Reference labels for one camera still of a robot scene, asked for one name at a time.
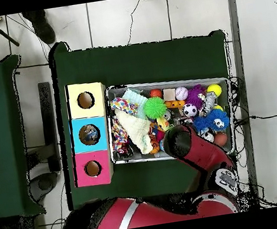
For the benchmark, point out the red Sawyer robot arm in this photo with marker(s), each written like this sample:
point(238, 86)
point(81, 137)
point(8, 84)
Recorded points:
point(195, 149)

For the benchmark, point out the red maraca rattle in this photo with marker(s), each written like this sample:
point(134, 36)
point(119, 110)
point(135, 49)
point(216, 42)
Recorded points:
point(156, 93)

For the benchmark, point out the dark green tablecloth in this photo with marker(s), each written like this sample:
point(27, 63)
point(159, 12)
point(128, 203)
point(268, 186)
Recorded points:
point(146, 64)

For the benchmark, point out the silver toy robot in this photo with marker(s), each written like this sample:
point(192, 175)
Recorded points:
point(208, 102)

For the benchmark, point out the black white soccer ball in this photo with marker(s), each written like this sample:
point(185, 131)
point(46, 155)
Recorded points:
point(190, 110)

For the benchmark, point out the wooden box with three holes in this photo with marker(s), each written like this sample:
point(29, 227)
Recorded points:
point(88, 124)

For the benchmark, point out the black rod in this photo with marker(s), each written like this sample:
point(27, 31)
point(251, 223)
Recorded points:
point(3, 33)

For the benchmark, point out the cream knitted cloth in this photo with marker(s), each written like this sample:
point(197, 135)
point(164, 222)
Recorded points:
point(137, 130)

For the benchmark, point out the flat wooden block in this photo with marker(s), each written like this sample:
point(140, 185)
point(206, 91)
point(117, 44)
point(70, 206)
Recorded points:
point(169, 94)

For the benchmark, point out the mint knitted cloth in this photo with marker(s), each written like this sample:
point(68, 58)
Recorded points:
point(137, 99)

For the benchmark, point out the brown toy football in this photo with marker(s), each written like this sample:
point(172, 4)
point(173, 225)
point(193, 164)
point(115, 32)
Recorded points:
point(221, 139)

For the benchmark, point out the blue spiky ball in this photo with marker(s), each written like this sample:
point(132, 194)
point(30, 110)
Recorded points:
point(200, 123)
point(219, 119)

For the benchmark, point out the grey round stand base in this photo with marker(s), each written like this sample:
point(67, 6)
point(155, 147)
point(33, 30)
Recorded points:
point(46, 183)

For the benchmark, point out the white baseball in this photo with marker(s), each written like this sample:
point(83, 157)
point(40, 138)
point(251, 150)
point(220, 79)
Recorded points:
point(181, 93)

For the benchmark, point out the green spiky ball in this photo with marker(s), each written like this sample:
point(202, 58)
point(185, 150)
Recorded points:
point(155, 108)

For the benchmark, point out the person's foot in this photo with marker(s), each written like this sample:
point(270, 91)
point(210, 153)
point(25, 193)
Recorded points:
point(40, 25)

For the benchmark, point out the yellow ball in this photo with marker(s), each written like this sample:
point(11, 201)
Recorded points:
point(214, 90)

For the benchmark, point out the multicoloured patterned cloth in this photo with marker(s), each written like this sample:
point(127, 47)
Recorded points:
point(122, 105)

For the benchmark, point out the clear shallow mesh bin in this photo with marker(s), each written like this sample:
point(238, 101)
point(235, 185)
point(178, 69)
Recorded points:
point(226, 149)

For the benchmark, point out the black panel stand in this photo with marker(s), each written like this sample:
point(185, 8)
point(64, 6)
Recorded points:
point(49, 120)

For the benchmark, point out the purple monster toy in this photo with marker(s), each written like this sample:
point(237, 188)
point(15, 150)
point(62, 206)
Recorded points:
point(195, 97)

